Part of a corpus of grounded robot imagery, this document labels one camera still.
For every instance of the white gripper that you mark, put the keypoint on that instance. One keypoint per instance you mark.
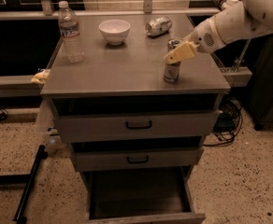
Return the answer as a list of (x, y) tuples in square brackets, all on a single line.
[(204, 36)]

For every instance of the redbull can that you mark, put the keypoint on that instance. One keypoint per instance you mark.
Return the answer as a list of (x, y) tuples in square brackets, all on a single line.
[(172, 70)]

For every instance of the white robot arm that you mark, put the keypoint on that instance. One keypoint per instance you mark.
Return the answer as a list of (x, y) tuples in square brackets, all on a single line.
[(246, 19)]

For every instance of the silver soda can lying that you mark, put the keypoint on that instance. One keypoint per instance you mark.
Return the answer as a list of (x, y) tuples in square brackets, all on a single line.
[(158, 26)]

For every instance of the grey drawer cabinet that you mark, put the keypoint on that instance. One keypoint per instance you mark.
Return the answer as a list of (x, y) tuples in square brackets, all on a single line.
[(129, 80)]

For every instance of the middle grey drawer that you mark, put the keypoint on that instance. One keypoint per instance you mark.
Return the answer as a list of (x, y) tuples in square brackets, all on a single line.
[(136, 159)]

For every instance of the grey drawer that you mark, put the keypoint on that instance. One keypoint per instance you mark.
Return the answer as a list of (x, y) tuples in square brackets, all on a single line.
[(141, 196), (136, 159), (77, 129)]

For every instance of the top grey drawer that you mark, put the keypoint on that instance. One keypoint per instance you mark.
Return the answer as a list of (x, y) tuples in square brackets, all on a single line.
[(77, 129)]

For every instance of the bottom grey drawer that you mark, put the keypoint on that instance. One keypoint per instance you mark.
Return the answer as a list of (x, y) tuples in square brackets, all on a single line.
[(141, 196)]

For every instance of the white power strip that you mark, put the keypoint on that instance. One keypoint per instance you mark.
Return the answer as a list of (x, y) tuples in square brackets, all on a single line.
[(224, 4)]

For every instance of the white ceramic bowl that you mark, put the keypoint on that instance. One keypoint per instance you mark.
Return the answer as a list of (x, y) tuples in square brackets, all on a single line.
[(114, 31)]

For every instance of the clear plastic water bottle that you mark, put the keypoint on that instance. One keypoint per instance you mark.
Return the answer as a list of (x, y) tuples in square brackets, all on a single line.
[(69, 29)]

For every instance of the clear plastic bag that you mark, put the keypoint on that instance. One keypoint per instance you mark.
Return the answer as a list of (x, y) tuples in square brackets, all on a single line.
[(46, 128)]

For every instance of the black metal floor stand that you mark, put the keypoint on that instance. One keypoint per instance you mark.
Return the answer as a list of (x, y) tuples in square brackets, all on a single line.
[(19, 217)]

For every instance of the grey metal rail frame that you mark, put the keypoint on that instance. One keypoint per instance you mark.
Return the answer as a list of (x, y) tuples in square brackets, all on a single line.
[(15, 76)]

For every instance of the yellow sponge on rail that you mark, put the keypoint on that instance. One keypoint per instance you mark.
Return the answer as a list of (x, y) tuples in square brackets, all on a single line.
[(41, 77)]

